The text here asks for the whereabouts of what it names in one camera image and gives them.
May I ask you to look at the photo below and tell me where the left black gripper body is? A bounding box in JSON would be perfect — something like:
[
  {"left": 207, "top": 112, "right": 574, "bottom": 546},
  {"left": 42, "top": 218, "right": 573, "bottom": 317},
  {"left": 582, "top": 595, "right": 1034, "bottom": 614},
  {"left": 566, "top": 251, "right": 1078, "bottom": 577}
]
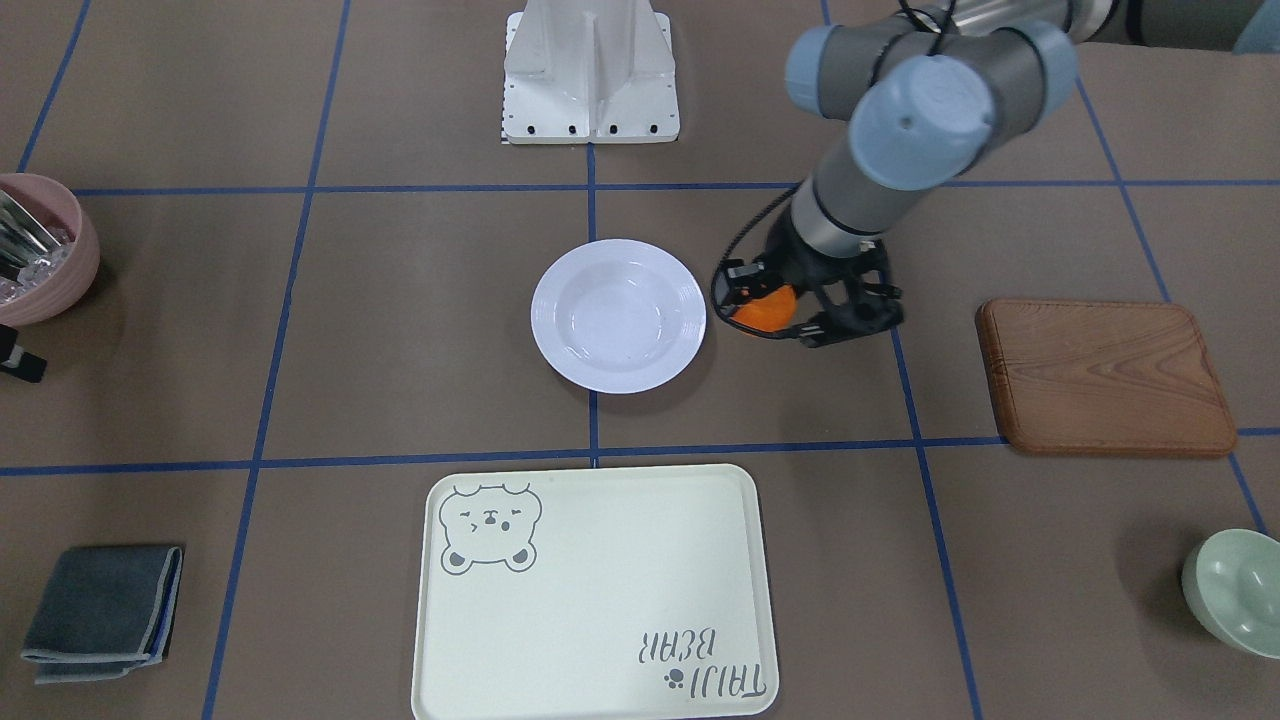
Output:
[{"left": 712, "top": 217, "right": 905, "bottom": 348}]

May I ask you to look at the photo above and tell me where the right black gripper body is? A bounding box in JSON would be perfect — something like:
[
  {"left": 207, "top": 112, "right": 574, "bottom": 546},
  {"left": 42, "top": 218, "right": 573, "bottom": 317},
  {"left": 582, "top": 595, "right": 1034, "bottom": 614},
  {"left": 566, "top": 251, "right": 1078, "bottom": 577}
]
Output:
[{"left": 1, "top": 328, "right": 49, "bottom": 383}]

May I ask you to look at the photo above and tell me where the orange fruit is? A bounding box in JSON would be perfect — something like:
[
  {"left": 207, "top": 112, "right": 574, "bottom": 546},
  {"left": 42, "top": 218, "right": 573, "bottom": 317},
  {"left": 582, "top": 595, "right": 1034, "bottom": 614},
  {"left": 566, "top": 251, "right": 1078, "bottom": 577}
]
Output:
[{"left": 731, "top": 284, "right": 797, "bottom": 333}]

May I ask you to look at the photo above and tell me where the white ribbed plate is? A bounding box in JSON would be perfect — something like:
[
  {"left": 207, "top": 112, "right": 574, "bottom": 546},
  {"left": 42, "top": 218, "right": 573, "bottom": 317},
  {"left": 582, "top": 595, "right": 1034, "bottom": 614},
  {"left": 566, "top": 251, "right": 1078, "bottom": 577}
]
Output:
[{"left": 530, "top": 238, "right": 708, "bottom": 395}]

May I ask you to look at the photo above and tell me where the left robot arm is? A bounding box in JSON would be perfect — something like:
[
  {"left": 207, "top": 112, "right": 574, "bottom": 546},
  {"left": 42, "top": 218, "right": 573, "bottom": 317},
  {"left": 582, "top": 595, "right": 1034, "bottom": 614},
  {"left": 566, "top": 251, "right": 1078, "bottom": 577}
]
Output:
[{"left": 709, "top": 1, "right": 1117, "bottom": 348}]

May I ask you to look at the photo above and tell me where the brown wooden tray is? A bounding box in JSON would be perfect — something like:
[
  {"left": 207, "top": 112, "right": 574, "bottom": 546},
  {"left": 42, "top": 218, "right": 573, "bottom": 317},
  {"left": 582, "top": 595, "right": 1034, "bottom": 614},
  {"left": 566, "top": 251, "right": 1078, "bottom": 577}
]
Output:
[{"left": 975, "top": 299, "right": 1238, "bottom": 459}]

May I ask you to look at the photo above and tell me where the cream bear tray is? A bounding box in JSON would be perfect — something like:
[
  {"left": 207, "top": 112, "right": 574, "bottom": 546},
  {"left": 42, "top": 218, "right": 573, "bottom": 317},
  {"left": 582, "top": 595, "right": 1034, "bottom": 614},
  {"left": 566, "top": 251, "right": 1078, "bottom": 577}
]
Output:
[{"left": 410, "top": 464, "right": 780, "bottom": 719}]

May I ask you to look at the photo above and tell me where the pink bowl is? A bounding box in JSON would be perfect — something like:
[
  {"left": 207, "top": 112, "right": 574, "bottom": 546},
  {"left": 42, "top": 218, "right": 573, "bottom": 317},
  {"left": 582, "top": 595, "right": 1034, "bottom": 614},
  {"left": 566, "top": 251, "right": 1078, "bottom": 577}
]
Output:
[{"left": 1, "top": 173, "right": 100, "bottom": 327}]

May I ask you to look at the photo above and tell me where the metal scoop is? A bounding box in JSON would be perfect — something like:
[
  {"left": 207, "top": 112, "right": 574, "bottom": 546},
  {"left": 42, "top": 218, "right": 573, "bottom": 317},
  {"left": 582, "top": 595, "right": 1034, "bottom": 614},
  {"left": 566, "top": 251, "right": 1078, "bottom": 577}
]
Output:
[{"left": 1, "top": 190, "right": 67, "bottom": 286}]

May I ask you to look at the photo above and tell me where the folded grey cloth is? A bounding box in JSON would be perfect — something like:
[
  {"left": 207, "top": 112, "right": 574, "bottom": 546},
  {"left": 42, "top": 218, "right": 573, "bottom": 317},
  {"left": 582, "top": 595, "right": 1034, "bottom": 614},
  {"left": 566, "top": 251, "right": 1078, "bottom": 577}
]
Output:
[{"left": 20, "top": 544, "right": 186, "bottom": 685}]

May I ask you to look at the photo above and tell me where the mint green bowl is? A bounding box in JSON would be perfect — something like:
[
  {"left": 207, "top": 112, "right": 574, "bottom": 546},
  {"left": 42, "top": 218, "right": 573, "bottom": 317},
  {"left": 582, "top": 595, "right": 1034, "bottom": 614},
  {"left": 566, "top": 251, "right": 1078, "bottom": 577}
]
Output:
[{"left": 1180, "top": 528, "right": 1279, "bottom": 660}]

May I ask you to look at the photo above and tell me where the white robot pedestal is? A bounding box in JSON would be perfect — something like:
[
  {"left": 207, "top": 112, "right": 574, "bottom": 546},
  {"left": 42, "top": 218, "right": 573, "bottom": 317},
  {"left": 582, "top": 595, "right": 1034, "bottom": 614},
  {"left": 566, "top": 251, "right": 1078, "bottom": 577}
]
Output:
[{"left": 500, "top": 1, "right": 681, "bottom": 145}]

